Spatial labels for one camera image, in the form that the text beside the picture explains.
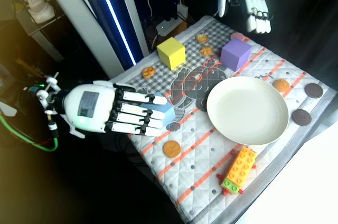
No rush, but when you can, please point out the purple foam cube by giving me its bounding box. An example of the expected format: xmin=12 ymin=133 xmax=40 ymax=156
xmin=220 ymin=38 xmax=252 ymax=72

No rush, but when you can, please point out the light blue block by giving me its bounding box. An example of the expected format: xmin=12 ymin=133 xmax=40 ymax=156
xmin=137 ymin=92 xmax=176 ymax=129

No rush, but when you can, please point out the yellow foam cube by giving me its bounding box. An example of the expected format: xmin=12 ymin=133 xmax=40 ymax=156
xmin=156 ymin=36 xmax=186 ymax=70

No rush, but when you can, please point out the cream round plate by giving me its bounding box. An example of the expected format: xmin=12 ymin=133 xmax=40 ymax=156
xmin=206 ymin=76 xmax=290 ymax=146

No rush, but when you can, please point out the pink round toy cookie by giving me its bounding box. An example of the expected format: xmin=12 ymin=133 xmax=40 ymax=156
xmin=230 ymin=32 xmax=250 ymax=43

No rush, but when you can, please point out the orange swirl toy cookie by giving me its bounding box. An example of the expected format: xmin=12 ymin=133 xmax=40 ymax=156
xmin=199 ymin=45 xmax=214 ymax=57
xmin=272 ymin=79 xmax=291 ymax=93
xmin=141 ymin=67 xmax=157 ymax=79
xmin=195 ymin=33 xmax=210 ymax=44

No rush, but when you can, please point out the white power adapter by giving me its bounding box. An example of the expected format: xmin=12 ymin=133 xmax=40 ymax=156
xmin=176 ymin=3 xmax=189 ymax=21

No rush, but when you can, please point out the grey shelf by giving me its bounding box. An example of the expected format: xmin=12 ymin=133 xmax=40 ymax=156
xmin=15 ymin=10 xmax=68 ymax=63

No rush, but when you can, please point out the white pillar with blue light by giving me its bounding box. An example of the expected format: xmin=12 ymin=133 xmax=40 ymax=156
xmin=36 ymin=0 xmax=150 ymax=77

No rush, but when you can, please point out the white power strip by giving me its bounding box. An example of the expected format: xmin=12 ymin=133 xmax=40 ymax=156
xmin=155 ymin=19 xmax=183 ymax=36

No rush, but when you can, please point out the flat orange round toy cookie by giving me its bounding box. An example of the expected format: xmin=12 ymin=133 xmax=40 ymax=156
xmin=162 ymin=140 xmax=182 ymax=158

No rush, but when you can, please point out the white figurine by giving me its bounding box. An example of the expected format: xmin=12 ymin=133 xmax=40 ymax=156
xmin=25 ymin=0 xmax=56 ymax=24

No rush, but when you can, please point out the grey quilt with bear print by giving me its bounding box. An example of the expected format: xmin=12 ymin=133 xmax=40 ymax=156
xmin=109 ymin=15 xmax=331 ymax=224

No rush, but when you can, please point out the brown round toy cookie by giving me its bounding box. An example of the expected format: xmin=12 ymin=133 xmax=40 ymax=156
xmin=292 ymin=109 xmax=313 ymax=127
xmin=304 ymin=83 xmax=324 ymax=99

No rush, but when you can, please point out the orange and green brick toy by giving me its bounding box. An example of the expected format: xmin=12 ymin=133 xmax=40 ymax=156
xmin=216 ymin=146 xmax=258 ymax=195

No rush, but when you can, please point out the green cable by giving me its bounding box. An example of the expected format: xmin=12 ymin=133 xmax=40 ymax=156
xmin=0 ymin=114 xmax=59 ymax=152

